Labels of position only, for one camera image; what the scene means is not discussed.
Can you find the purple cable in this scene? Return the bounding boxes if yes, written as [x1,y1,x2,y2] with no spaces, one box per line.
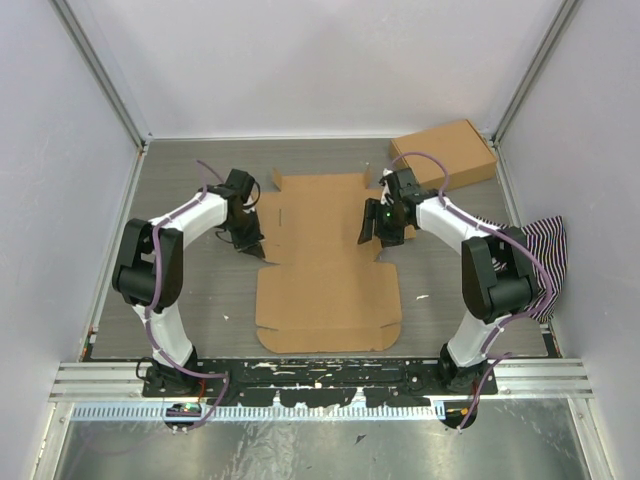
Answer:
[389,150,556,431]
[143,159,231,434]

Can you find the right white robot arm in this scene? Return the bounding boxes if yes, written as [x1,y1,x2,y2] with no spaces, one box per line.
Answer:
[358,194,539,395]

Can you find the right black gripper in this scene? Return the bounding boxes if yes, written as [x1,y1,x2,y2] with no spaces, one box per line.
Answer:
[359,198,409,248]

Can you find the striped purple black cloth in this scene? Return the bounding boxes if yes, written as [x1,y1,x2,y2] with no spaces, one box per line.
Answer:
[474,214,569,324]

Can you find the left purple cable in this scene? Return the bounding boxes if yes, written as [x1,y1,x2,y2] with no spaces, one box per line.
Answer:
[143,159,231,434]

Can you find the left aluminium corner post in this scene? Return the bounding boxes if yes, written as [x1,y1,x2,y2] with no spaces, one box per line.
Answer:
[50,0,147,149]

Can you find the aluminium front rail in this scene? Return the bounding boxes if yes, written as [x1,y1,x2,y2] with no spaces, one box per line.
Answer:
[49,357,593,404]

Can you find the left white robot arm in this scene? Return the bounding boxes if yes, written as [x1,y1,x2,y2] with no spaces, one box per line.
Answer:
[112,188,264,397]

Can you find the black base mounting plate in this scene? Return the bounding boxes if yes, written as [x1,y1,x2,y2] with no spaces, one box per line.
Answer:
[135,357,498,408]

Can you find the cardboard box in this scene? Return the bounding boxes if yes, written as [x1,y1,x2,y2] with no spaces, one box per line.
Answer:
[389,120,497,191]
[255,171,403,354]

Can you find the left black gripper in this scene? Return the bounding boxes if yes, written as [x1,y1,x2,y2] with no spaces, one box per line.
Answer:
[225,209,266,259]

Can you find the right aluminium corner post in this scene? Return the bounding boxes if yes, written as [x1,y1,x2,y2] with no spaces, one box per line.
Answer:
[490,0,583,148]

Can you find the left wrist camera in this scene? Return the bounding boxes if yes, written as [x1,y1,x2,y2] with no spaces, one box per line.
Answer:
[223,169,261,209]

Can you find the aluminium corner post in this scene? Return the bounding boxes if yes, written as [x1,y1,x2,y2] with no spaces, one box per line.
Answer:
[50,0,147,149]
[490,0,583,148]

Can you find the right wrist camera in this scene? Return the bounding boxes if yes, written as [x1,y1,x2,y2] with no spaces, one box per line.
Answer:
[379,168,434,204]

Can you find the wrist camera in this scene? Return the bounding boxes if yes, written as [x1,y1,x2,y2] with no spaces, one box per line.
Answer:
[223,169,261,209]
[379,168,434,204]

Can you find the white slotted cable duct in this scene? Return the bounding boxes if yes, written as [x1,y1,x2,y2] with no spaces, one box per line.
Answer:
[70,402,445,422]

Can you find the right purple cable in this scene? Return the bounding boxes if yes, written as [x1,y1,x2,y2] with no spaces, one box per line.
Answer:
[389,150,556,431]

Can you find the folded closed cardboard box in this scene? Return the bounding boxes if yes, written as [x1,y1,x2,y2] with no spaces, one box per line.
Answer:
[389,120,497,191]

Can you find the small green circuit board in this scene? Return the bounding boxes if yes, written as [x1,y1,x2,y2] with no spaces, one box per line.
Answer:
[165,402,202,418]

